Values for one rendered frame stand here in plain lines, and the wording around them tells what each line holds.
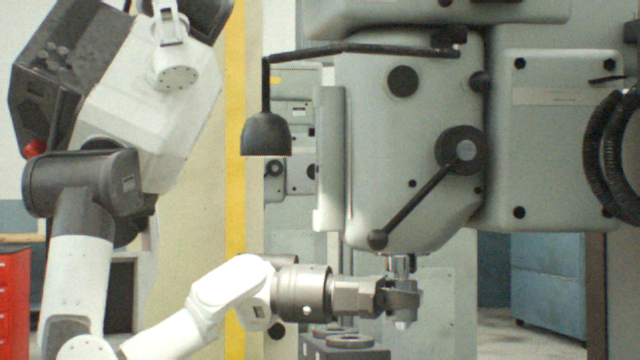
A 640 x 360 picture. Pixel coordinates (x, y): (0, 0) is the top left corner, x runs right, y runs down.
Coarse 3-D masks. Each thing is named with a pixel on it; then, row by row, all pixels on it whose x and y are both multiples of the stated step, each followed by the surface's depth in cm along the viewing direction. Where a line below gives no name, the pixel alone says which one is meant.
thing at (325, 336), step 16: (304, 336) 195; (320, 336) 192; (336, 336) 187; (352, 336) 187; (368, 336) 187; (304, 352) 194; (320, 352) 182; (336, 352) 179; (352, 352) 179; (368, 352) 180; (384, 352) 181
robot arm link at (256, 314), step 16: (256, 256) 157; (272, 256) 156; (288, 256) 156; (272, 272) 153; (288, 272) 150; (272, 288) 151; (288, 288) 149; (240, 304) 152; (256, 304) 151; (272, 304) 151; (288, 304) 149; (240, 320) 156; (256, 320) 154; (272, 320) 157; (288, 320) 151
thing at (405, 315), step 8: (392, 288) 148; (400, 288) 147; (408, 288) 147; (416, 288) 149; (392, 312) 148; (400, 312) 147; (408, 312) 148; (416, 312) 149; (392, 320) 148; (400, 320) 147; (408, 320) 148; (416, 320) 149
